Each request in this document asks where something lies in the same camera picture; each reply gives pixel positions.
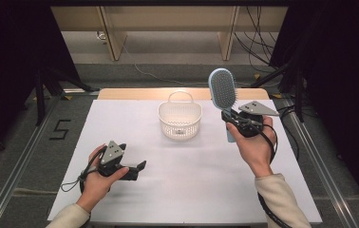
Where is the white table mat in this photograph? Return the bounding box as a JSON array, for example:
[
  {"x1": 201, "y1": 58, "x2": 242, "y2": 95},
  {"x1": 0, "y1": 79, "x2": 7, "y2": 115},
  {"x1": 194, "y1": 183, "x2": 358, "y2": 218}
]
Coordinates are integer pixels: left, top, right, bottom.
[{"x1": 47, "y1": 99, "x2": 324, "y2": 224}]

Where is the black curtain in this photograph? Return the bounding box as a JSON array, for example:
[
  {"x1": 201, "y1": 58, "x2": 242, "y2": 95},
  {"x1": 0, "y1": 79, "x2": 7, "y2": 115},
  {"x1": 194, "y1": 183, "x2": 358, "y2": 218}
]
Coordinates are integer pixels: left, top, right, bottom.
[
  {"x1": 0, "y1": 0, "x2": 83, "y2": 166},
  {"x1": 269, "y1": 0, "x2": 359, "y2": 219}
]

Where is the beige wooden desk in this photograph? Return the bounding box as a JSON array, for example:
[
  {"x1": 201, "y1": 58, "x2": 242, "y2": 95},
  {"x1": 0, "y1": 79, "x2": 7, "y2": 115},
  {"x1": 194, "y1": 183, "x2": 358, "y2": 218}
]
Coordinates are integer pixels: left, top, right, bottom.
[{"x1": 49, "y1": 6, "x2": 289, "y2": 62}]

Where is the black floor cable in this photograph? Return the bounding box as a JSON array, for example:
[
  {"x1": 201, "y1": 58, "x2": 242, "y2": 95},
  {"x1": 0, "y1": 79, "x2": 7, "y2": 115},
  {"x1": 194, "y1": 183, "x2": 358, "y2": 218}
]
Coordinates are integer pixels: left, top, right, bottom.
[{"x1": 276, "y1": 105, "x2": 301, "y2": 162}]

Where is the white slotted plastic basket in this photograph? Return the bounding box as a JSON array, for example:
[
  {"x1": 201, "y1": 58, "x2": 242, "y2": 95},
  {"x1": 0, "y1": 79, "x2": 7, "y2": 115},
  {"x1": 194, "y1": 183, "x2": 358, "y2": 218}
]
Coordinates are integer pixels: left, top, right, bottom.
[{"x1": 157, "y1": 89, "x2": 203, "y2": 141}]

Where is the hand-held gripper cable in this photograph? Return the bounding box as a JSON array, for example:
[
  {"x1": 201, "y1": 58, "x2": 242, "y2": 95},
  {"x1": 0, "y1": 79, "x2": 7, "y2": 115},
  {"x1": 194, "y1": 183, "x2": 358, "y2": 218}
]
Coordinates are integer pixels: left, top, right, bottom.
[
  {"x1": 256, "y1": 122, "x2": 294, "y2": 228},
  {"x1": 60, "y1": 145, "x2": 108, "y2": 195}
]

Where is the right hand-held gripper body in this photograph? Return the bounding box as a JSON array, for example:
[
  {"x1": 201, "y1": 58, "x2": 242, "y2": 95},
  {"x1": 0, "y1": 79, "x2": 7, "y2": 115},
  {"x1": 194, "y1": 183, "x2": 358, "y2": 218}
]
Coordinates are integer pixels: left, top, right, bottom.
[{"x1": 228, "y1": 100, "x2": 280, "y2": 139}]

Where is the light wooden table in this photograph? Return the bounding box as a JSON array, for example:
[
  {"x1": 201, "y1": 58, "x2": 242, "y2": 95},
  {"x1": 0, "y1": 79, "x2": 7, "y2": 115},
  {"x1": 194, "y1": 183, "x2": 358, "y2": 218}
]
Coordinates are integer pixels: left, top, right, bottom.
[{"x1": 97, "y1": 87, "x2": 271, "y2": 102}]

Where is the left hand-held gripper cable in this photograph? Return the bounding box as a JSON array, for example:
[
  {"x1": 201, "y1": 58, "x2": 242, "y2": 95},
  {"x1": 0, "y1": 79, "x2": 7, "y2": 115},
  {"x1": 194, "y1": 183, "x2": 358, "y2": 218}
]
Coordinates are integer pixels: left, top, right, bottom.
[{"x1": 60, "y1": 145, "x2": 108, "y2": 195}]

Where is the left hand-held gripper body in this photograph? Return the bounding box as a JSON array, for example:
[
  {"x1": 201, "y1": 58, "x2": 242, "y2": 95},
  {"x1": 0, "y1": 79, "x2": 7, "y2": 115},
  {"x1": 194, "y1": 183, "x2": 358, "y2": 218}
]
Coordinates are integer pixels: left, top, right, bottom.
[{"x1": 97, "y1": 140, "x2": 140, "y2": 182}]

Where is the aluminium floor rail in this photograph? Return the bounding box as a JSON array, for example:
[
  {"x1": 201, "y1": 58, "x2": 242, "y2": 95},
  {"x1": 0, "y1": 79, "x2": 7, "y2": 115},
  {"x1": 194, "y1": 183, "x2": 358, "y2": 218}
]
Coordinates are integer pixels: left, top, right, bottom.
[
  {"x1": 281, "y1": 98, "x2": 359, "y2": 228},
  {"x1": 0, "y1": 94, "x2": 66, "y2": 228}
]

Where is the light blue hairbrush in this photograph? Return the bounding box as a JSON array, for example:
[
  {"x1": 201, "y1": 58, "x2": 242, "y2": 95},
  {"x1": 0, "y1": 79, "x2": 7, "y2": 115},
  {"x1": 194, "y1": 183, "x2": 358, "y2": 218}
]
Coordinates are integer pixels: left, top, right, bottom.
[{"x1": 207, "y1": 67, "x2": 239, "y2": 143}]

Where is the right hand-held gripper cable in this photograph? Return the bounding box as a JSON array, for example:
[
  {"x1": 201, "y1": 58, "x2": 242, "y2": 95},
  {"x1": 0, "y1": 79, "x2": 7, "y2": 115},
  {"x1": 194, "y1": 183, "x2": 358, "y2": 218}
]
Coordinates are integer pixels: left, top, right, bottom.
[{"x1": 256, "y1": 122, "x2": 294, "y2": 228}]

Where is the black metal stand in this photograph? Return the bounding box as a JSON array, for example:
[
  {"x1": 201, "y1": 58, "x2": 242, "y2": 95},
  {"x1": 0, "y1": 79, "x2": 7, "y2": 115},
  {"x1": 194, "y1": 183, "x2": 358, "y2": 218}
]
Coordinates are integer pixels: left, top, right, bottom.
[
  {"x1": 249, "y1": 61, "x2": 305, "y2": 124},
  {"x1": 34, "y1": 66, "x2": 102, "y2": 127}
]

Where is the person's right hand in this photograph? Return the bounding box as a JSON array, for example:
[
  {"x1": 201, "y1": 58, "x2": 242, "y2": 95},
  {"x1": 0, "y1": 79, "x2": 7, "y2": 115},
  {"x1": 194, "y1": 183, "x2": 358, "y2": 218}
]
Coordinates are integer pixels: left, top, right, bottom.
[{"x1": 225, "y1": 115, "x2": 277, "y2": 179}]

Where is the person's left hand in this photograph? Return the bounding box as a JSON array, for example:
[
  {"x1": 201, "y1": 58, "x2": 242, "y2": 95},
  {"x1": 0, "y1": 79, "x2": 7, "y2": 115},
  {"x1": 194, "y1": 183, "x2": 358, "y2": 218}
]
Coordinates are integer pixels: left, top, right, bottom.
[{"x1": 76, "y1": 143, "x2": 131, "y2": 214}]

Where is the white floor cable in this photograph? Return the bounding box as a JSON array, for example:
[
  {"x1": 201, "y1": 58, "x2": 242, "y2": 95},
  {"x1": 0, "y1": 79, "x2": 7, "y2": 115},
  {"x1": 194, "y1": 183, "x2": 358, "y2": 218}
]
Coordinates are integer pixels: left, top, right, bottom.
[{"x1": 122, "y1": 44, "x2": 255, "y2": 88}]

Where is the bundle of black cables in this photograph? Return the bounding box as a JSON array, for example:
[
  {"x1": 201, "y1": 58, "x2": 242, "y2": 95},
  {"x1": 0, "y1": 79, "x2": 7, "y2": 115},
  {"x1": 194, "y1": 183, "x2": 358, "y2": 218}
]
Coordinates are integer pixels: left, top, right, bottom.
[{"x1": 233, "y1": 6, "x2": 284, "y2": 74}]

